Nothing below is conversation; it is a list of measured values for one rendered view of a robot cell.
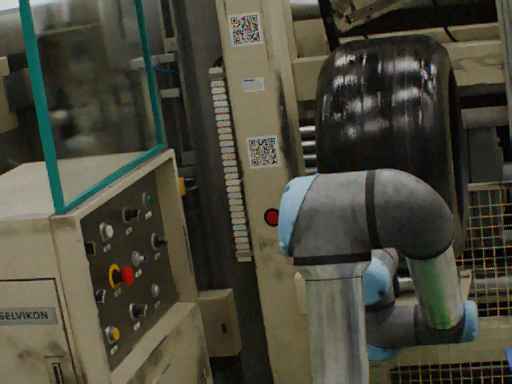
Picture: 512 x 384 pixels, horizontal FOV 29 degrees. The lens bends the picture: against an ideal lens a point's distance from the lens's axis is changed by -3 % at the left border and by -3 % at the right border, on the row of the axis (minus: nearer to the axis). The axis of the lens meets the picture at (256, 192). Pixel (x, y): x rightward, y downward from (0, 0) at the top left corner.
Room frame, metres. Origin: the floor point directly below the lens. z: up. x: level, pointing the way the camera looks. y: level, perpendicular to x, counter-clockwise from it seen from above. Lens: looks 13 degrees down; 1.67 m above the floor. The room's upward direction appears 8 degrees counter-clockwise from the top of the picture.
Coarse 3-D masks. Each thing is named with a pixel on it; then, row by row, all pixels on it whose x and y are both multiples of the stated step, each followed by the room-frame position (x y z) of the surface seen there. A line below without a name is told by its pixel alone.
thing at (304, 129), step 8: (304, 120) 2.86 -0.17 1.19; (312, 120) 2.85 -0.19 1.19; (304, 128) 2.73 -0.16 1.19; (312, 128) 2.73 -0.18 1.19; (304, 136) 2.73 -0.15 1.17; (312, 136) 2.73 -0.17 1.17; (304, 144) 2.72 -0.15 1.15; (312, 144) 2.71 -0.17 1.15; (304, 152) 2.86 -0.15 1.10; (312, 152) 2.85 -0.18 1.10; (304, 160) 2.73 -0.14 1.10; (312, 160) 2.73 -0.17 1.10; (312, 168) 2.72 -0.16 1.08
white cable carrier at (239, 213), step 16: (224, 80) 2.41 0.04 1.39; (224, 96) 2.38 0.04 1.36; (224, 112) 2.38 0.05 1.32; (224, 128) 2.38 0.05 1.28; (224, 144) 2.38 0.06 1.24; (224, 160) 2.39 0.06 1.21; (240, 176) 2.42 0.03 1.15; (240, 192) 2.39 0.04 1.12; (240, 208) 2.38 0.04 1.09; (240, 224) 2.38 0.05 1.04; (240, 240) 2.38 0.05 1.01
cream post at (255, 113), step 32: (224, 0) 2.35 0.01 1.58; (256, 0) 2.33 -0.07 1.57; (224, 32) 2.36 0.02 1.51; (224, 64) 2.37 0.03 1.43; (256, 64) 2.34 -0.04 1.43; (288, 64) 2.42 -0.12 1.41; (256, 96) 2.34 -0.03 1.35; (288, 96) 2.38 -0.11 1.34; (256, 128) 2.35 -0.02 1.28; (288, 128) 2.33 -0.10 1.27; (288, 160) 2.33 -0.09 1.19; (256, 192) 2.35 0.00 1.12; (256, 224) 2.36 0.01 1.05; (256, 256) 2.36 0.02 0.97; (288, 256) 2.34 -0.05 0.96; (288, 288) 2.34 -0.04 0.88; (288, 320) 2.34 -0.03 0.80; (288, 352) 2.35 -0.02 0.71
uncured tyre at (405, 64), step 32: (352, 64) 2.22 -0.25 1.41; (384, 64) 2.19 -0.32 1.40; (416, 64) 2.16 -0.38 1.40; (448, 64) 2.29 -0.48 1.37; (320, 96) 2.20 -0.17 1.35; (352, 96) 2.15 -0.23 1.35; (384, 96) 2.12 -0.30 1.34; (416, 96) 2.10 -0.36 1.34; (448, 96) 2.46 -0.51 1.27; (320, 128) 2.16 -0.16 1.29; (352, 128) 2.11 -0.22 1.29; (384, 128) 2.09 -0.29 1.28; (416, 128) 2.07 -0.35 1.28; (448, 128) 2.12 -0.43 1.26; (320, 160) 2.14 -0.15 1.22; (352, 160) 2.09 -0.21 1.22; (384, 160) 2.07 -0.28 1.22; (416, 160) 2.05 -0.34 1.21; (448, 160) 2.08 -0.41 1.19; (448, 192) 2.07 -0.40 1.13
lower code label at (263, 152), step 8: (264, 136) 2.34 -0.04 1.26; (272, 136) 2.33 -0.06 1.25; (248, 144) 2.35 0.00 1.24; (256, 144) 2.35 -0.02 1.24; (264, 144) 2.34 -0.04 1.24; (272, 144) 2.33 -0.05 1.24; (248, 152) 2.35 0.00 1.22; (256, 152) 2.35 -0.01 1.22; (264, 152) 2.34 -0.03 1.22; (272, 152) 2.34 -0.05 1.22; (256, 160) 2.35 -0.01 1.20; (264, 160) 2.34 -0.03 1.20; (272, 160) 2.34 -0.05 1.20
